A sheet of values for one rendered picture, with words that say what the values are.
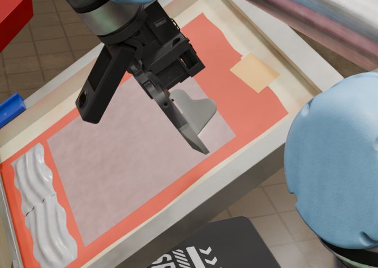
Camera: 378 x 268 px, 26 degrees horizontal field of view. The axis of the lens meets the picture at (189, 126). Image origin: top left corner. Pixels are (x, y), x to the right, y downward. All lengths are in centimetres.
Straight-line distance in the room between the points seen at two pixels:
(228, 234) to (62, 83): 52
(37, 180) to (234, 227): 55
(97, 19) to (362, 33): 35
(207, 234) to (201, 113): 85
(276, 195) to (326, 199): 301
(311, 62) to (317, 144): 68
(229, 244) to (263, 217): 165
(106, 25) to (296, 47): 43
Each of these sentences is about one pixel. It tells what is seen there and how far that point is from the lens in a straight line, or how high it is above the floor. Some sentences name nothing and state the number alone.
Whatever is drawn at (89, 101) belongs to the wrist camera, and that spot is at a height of 161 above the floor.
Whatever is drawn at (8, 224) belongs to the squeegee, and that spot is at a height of 126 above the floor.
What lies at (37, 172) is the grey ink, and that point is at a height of 126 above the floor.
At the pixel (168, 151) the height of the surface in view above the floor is 138.
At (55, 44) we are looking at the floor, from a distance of 498.
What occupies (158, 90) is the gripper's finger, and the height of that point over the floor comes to 163.
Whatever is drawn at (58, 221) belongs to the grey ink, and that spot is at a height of 127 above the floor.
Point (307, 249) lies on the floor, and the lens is 334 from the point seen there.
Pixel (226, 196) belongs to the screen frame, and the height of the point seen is 142.
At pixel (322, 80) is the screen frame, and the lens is 124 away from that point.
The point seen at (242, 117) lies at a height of 145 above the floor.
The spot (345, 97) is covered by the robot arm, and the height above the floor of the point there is 184.
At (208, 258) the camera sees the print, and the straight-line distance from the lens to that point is 180.
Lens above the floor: 212
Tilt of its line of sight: 31 degrees down
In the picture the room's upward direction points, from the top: straight up
